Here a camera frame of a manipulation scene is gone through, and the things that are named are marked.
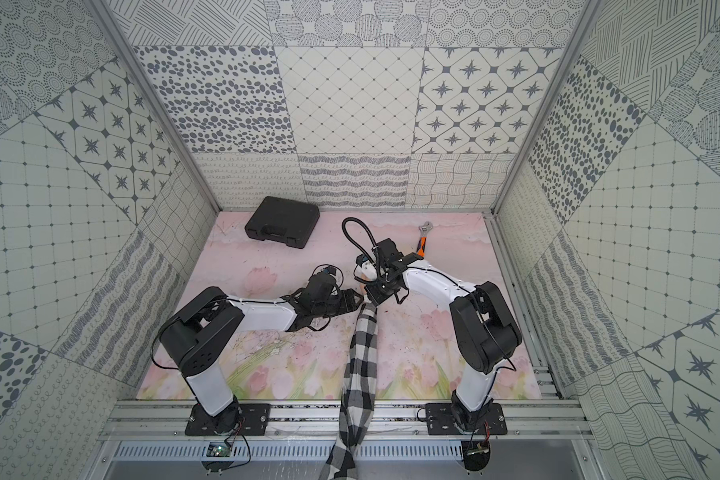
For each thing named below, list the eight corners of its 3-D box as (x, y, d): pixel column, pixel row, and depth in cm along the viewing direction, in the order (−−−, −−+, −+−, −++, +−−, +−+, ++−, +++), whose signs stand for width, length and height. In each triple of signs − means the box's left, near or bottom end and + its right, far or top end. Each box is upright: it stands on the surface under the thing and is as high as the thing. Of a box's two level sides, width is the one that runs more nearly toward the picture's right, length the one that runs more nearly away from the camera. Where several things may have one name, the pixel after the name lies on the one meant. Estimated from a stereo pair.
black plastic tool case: (247, 239, 114) (242, 229, 109) (272, 203, 127) (268, 192, 123) (302, 250, 111) (299, 240, 106) (321, 212, 124) (319, 201, 119)
